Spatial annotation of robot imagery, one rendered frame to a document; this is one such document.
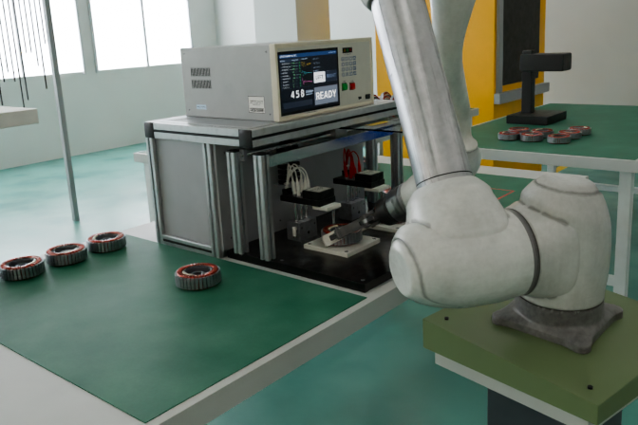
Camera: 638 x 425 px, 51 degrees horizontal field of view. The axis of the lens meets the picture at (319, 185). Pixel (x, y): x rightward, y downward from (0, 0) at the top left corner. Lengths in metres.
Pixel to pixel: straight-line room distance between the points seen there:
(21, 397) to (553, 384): 0.90
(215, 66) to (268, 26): 4.09
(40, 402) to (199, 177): 0.81
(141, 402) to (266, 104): 0.90
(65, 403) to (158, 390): 0.16
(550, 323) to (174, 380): 0.67
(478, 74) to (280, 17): 1.75
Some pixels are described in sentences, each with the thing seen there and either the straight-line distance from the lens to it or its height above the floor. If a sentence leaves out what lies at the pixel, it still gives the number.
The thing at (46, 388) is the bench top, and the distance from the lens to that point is 1.34.
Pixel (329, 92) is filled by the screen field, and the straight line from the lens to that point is 1.94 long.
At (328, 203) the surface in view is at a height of 0.88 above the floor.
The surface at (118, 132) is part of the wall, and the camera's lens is 9.01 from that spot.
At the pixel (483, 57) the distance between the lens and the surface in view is 5.40.
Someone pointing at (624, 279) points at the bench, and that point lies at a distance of 3.28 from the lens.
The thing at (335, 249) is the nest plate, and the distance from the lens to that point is 1.77.
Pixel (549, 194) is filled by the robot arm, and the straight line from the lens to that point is 1.19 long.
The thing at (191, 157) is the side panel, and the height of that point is 1.02.
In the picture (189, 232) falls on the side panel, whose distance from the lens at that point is 1.96.
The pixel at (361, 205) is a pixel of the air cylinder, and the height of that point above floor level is 0.81.
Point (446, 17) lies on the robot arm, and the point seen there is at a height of 1.36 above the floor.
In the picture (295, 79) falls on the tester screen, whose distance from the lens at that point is 1.83.
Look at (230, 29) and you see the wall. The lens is 9.81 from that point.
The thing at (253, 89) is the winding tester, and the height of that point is 1.20.
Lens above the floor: 1.35
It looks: 13 degrees down
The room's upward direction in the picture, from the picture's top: 3 degrees counter-clockwise
